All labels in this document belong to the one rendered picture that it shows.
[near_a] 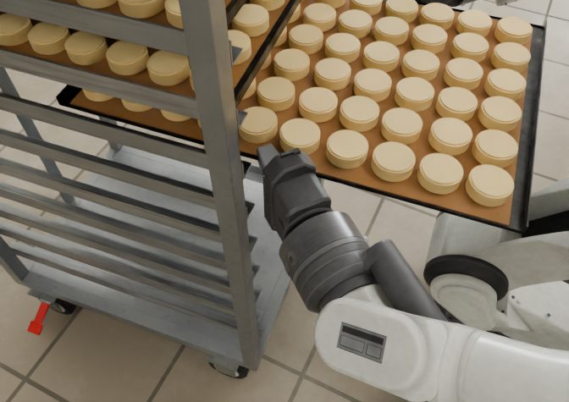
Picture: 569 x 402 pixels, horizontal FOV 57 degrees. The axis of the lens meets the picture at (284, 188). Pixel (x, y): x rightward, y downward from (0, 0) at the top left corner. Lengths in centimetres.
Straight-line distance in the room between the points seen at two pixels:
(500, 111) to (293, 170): 30
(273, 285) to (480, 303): 51
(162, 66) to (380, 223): 105
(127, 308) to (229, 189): 71
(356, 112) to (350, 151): 7
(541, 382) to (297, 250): 24
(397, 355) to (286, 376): 91
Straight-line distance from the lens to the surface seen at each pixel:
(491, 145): 67
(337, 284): 51
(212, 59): 50
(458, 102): 71
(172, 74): 65
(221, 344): 122
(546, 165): 188
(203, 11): 47
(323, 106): 68
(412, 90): 72
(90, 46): 71
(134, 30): 57
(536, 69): 84
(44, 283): 140
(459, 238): 96
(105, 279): 126
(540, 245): 90
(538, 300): 109
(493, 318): 102
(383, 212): 160
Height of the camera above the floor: 128
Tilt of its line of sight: 52 degrees down
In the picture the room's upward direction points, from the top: straight up
